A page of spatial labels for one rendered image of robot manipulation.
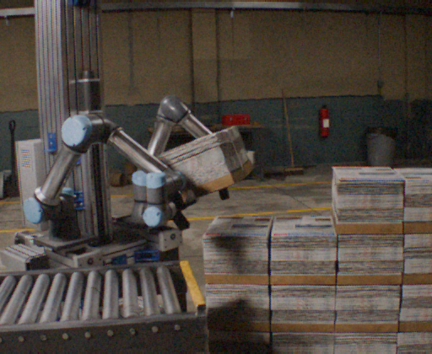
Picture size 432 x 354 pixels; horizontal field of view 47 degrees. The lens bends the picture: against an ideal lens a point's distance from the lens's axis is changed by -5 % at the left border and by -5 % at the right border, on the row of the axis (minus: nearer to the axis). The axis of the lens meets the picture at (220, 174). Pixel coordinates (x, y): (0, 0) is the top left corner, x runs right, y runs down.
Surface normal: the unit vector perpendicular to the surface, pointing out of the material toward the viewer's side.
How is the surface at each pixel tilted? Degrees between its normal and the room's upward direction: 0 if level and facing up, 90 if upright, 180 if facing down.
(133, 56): 90
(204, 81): 90
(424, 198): 90
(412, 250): 90
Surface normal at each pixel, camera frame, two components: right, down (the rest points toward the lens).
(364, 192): -0.15, 0.16
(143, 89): 0.18, 0.15
